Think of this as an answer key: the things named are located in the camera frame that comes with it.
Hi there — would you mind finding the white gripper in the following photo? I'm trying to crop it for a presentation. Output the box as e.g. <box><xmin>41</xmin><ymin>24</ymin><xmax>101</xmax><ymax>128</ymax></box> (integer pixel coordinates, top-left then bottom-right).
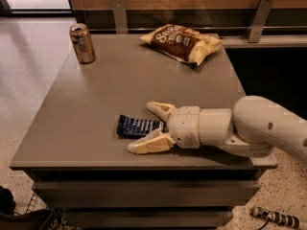
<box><xmin>128</xmin><ymin>102</ymin><xmax>201</xmax><ymax>154</ymax></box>

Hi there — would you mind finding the blue rxbar blueberry bar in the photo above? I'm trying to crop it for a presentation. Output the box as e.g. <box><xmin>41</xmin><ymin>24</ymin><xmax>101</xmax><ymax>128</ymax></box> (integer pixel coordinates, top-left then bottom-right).
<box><xmin>116</xmin><ymin>115</ymin><xmax>164</xmax><ymax>139</ymax></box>

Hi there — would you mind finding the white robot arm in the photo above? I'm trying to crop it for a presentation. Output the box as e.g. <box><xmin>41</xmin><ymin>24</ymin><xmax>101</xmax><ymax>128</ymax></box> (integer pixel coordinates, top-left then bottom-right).
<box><xmin>128</xmin><ymin>96</ymin><xmax>307</xmax><ymax>163</ymax></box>

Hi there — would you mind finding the orange soda can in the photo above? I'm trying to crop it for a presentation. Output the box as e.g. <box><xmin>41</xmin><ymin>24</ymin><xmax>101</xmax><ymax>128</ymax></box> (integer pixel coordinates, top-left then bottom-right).
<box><xmin>69</xmin><ymin>23</ymin><xmax>96</xmax><ymax>64</ymax></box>

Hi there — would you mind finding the brown chip bag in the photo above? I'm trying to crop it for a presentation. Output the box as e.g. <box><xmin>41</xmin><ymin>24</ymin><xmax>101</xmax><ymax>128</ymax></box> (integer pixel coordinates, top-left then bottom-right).
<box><xmin>140</xmin><ymin>24</ymin><xmax>222</xmax><ymax>65</ymax></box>

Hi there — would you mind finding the grey drawer cabinet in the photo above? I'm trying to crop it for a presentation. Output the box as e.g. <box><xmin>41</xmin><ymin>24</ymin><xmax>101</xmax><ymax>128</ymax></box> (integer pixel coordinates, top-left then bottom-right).
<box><xmin>11</xmin><ymin>34</ymin><xmax>277</xmax><ymax>230</ymax></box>

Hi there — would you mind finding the black white striped tool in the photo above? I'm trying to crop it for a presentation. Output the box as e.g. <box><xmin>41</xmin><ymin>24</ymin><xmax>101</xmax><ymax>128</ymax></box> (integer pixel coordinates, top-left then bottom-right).
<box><xmin>250</xmin><ymin>206</ymin><xmax>306</xmax><ymax>230</ymax></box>

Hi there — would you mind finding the left metal bracket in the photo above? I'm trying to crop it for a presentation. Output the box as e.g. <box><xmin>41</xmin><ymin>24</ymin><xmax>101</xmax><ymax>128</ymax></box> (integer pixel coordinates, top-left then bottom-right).
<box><xmin>111</xmin><ymin>0</ymin><xmax>129</xmax><ymax>34</ymax></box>

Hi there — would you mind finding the metal bracket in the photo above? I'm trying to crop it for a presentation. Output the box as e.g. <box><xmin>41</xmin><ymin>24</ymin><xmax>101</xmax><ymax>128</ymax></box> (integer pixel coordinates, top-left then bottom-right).
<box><xmin>246</xmin><ymin>0</ymin><xmax>274</xmax><ymax>43</ymax></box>
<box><xmin>111</xmin><ymin>0</ymin><xmax>129</xmax><ymax>34</ymax></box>

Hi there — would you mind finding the right metal bracket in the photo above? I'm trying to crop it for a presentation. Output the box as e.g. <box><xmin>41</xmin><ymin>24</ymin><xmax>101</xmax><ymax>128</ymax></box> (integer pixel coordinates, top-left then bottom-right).
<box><xmin>246</xmin><ymin>0</ymin><xmax>274</xmax><ymax>43</ymax></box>

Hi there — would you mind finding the wire basket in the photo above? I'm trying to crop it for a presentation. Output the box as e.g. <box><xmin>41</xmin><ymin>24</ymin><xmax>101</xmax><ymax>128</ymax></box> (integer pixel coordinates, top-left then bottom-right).
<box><xmin>26</xmin><ymin>193</ymin><xmax>63</xmax><ymax>230</ymax></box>

